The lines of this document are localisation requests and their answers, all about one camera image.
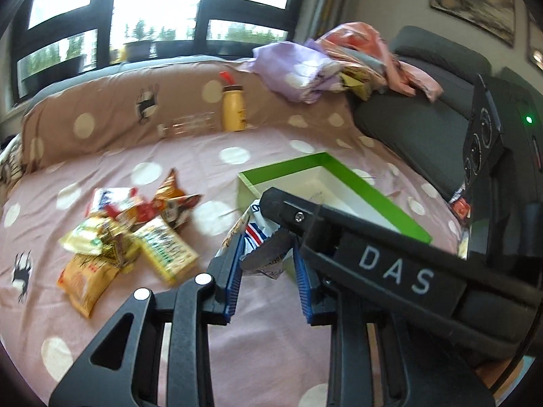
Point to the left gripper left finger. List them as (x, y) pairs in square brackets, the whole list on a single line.
[(120, 365)]

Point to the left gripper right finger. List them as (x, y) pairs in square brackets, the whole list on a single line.
[(377, 357)]

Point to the orange rice cracker bag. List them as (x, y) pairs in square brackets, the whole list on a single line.
[(84, 279)]

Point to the gold foil snack packet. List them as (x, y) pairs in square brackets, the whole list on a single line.
[(118, 245)]

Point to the soda cracker pack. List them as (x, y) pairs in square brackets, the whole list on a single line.
[(165, 250)]

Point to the blue white snack packet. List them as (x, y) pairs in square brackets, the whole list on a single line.
[(264, 247)]

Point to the red small packet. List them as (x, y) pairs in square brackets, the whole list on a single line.
[(459, 206)]

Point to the pink polka dot bedsheet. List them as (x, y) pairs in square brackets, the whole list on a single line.
[(268, 355)]

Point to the light green snack packet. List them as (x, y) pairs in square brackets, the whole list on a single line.
[(89, 237)]

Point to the panda triangular snack bag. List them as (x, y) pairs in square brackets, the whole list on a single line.
[(172, 203)]

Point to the dark grey sofa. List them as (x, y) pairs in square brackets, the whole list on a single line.
[(428, 136)]

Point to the green white cardboard box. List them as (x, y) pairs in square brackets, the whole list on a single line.
[(322, 179)]

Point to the striped white cloth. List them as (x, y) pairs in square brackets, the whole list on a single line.
[(11, 166)]

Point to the clear plastic bottle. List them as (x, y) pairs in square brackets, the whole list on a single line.
[(190, 125)]

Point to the brown polka dot bolster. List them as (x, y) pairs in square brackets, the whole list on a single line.
[(122, 111)]

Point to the yellow bottle red cap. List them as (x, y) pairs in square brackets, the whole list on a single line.
[(234, 113)]

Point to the purple folded cloth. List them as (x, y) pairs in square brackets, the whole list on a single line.
[(298, 72)]

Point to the black window frame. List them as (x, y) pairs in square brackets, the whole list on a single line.
[(51, 41)]

